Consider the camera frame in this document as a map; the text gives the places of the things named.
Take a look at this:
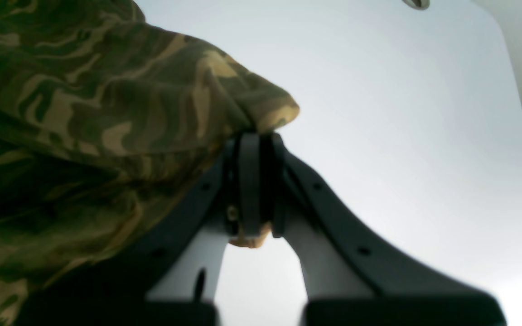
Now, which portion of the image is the camouflage t-shirt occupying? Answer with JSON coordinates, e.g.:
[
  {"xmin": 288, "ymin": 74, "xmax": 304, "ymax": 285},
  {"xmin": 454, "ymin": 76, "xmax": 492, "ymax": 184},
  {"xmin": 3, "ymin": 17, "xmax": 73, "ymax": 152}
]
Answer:
[{"xmin": 0, "ymin": 0, "xmax": 300, "ymax": 326}]

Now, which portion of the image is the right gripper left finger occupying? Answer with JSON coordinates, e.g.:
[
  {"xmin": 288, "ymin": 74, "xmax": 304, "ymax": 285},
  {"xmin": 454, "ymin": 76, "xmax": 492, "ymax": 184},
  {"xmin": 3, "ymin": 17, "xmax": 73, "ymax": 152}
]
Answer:
[{"xmin": 16, "ymin": 134, "xmax": 261, "ymax": 326}]

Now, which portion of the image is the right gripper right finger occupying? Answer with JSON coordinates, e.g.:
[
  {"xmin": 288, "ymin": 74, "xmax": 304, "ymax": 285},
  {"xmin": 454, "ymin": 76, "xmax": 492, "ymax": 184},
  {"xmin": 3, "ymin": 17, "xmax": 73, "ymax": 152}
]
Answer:
[{"xmin": 261, "ymin": 134, "xmax": 506, "ymax": 326}]

